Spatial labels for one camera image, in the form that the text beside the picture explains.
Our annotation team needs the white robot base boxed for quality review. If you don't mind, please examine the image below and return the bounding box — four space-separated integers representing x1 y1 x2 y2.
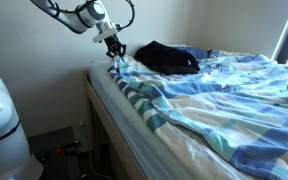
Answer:
0 78 43 180

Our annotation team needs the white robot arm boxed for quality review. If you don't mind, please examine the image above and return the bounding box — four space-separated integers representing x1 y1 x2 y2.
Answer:
30 0 126 58

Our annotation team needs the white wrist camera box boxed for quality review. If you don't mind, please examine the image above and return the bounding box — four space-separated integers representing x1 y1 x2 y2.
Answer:
93 29 118 43

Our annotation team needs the white floor cable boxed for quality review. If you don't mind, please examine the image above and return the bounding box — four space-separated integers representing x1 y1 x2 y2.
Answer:
79 121 113 180

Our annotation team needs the wooden bed frame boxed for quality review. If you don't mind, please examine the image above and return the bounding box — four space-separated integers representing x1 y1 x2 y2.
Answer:
83 71 147 180

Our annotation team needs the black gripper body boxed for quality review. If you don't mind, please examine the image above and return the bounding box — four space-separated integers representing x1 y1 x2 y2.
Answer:
104 35 126 55

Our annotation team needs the red and black tool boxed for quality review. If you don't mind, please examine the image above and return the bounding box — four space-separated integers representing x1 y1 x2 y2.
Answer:
56 140 81 154

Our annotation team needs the black garment on bed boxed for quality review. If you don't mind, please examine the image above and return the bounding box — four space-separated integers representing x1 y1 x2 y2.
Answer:
134 41 200 75

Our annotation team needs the blue patterned duvet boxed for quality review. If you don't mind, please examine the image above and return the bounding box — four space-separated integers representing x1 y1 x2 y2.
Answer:
108 50 288 180

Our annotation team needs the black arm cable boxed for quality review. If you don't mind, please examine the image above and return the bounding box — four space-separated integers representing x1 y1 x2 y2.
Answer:
47 0 136 32

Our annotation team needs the black case on floor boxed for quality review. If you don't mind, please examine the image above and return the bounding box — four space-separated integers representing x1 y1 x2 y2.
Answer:
28 127 89 180

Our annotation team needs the white mattress with sheet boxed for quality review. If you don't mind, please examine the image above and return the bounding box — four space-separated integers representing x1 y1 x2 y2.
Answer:
87 61 193 180

